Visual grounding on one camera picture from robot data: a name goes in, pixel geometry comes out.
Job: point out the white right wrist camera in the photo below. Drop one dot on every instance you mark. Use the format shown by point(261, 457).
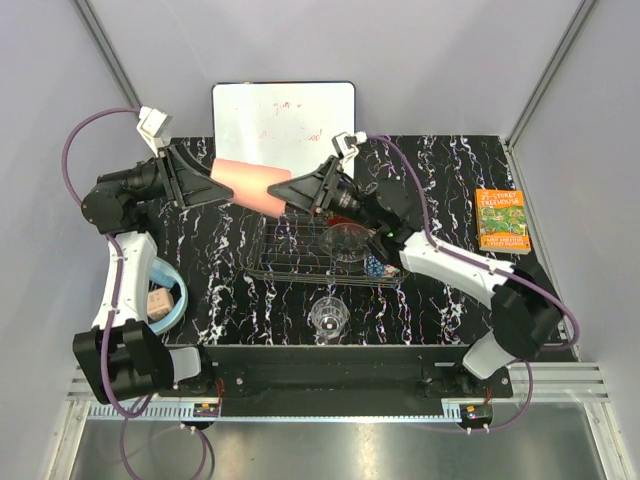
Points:
point(347, 145)

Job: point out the grey cable duct rail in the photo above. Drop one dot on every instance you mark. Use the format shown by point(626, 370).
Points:
point(314, 406)

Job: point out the metal wire dish rack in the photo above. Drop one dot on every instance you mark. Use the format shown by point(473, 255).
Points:
point(286, 249)

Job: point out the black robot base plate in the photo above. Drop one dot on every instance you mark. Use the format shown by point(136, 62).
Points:
point(391, 370)

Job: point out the clear drinking glass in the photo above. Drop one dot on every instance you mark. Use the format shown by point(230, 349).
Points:
point(329, 316)

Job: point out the red floral bowl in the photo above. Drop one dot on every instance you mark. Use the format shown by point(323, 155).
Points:
point(333, 218)

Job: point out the clear glass plate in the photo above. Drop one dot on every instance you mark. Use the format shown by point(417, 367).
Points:
point(346, 243)

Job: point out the blue triangle pattern bowl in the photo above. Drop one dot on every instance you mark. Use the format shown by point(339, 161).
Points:
point(375, 268)

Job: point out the pink plastic cup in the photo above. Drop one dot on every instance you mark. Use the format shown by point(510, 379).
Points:
point(249, 183)

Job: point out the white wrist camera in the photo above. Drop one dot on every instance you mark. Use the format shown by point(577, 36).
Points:
point(347, 145)
point(152, 127)

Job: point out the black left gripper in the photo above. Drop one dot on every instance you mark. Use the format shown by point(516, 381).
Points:
point(185, 186)

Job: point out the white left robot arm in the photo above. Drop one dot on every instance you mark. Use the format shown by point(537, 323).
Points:
point(122, 356)

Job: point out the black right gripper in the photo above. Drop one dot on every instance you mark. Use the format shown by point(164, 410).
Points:
point(315, 191)

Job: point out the orange treehouse book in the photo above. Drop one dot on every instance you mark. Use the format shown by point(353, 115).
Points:
point(501, 221)

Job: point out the white dry-erase board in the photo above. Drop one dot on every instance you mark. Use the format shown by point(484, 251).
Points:
point(288, 125)

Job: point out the pink cube block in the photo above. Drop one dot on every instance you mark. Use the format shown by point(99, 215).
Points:
point(160, 303)

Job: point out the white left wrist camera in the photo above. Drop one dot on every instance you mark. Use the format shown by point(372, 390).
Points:
point(152, 127)

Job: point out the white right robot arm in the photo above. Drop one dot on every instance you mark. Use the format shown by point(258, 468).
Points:
point(522, 301)

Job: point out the light blue headphones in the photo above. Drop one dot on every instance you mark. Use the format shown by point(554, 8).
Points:
point(172, 295)

